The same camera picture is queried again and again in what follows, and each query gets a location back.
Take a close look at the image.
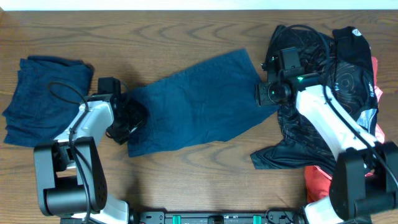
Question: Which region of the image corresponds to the dark blue garment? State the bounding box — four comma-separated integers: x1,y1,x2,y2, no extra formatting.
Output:
2,55,94,147
127,49,279,157

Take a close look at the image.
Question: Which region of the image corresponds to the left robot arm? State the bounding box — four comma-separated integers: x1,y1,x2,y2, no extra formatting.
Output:
34,93,147,223

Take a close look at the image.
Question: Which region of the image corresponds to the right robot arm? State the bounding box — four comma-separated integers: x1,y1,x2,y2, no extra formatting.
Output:
256,47,397,223

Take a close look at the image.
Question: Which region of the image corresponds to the black orange patterned jersey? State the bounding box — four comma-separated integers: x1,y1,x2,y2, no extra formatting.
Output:
251,25,378,175

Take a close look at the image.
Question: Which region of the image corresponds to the folded dark blue garment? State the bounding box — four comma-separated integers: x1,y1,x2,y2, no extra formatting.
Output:
2,55,94,147

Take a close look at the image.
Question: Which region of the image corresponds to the red orange garment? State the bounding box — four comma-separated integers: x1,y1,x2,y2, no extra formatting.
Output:
304,57,383,203

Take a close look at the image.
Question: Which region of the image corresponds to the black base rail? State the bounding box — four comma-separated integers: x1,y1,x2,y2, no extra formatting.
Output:
129,208,308,224

